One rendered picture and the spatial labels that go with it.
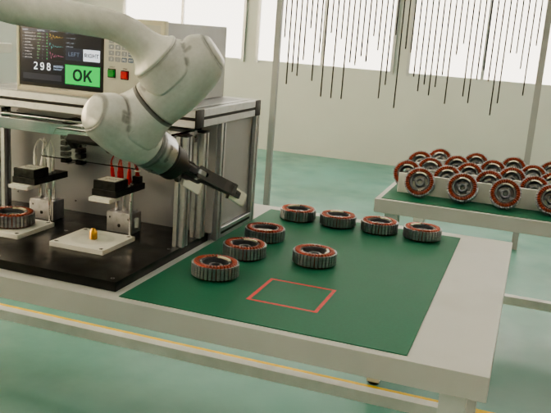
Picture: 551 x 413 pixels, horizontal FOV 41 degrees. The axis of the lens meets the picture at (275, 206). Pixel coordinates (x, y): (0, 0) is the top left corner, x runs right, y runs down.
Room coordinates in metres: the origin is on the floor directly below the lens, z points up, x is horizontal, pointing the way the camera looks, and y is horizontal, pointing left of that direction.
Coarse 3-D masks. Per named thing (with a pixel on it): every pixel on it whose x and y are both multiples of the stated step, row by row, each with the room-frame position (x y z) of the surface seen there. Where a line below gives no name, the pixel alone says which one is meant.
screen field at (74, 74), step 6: (66, 66) 1.94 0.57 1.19; (72, 66) 1.94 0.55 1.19; (78, 66) 1.93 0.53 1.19; (84, 66) 1.93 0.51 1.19; (90, 66) 1.92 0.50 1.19; (66, 72) 1.94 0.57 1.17; (72, 72) 1.94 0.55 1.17; (78, 72) 1.93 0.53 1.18; (84, 72) 1.93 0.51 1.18; (90, 72) 1.92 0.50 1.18; (96, 72) 1.92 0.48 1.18; (66, 78) 1.95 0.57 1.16; (72, 78) 1.94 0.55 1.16; (78, 78) 1.93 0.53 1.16; (84, 78) 1.93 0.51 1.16; (90, 78) 1.92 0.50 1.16; (96, 78) 1.92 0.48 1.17; (78, 84) 1.93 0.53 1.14; (84, 84) 1.93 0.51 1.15; (90, 84) 1.92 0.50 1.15; (96, 84) 1.92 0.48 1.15
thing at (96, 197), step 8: (96, 184) 1.82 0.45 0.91; (104, 184) 1.81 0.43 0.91; (112, 184) 1.80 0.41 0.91; (120, 184) 1.82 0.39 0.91; (136, 184) 1.90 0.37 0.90; (144, 184) 1.94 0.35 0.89; (96, 192) 1.82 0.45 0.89; (104, 192) 1.81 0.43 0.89; (112, 192) 1.80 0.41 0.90; (120, 192) 1.82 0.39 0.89; (128, 192) 1.86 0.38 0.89; (96, 200) 1.79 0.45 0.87; (104, 200) 1.78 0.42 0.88; (112, 200) 1.79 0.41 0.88
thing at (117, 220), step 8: (120, 208) 1.93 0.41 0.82; (112, 216) 1.89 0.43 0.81; (120, 216) 1.88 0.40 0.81; (128, 216) 1.87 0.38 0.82; (136, 216) 1.89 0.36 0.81; (112, 224) 1.89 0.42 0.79; (120, 224) 1.88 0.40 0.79; (128, 224) 1.87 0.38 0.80; (120, 232) 1.88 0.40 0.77; (128, 232) 1.87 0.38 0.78
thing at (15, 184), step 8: (16, 168) 1.90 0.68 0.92; (24, 168) 1.90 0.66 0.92; (32, 168) 1.90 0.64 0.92; (40, 168) 1.91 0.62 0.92; (16, 176) 1.90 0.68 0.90; (24, 176) 1.89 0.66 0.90; (32, 176) 1.88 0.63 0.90; (40, 176) 1.91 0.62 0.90; (48, 176) 1.93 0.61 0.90; (56, 176) 1.96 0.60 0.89; (64, 176) 2.00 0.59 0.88; (8, 184) 1.88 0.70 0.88; (16, 184) 1.87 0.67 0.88; (24, 184) 1.88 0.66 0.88; (32, 184) 1.88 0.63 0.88; (40, 184) 1.99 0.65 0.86; (48, 184) 1.98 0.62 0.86; (40, 192) 1.99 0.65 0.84
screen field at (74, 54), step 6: (66, 48) 1.95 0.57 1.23; (72, 48) 1.94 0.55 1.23; (66, 54) 1.95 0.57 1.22; (72, 54) 1.94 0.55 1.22; (78, 54) 1.93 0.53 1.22; (84, 54) 1.93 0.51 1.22; (90, 54) 1.92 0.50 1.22; (96, 54) 1.92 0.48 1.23; (72, 60) 1.94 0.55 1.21; (78, 60) 1.93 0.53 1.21; (84, 60) 1.93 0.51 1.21; (90, 60) 1.92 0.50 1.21; (96, 60) 1.92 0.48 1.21
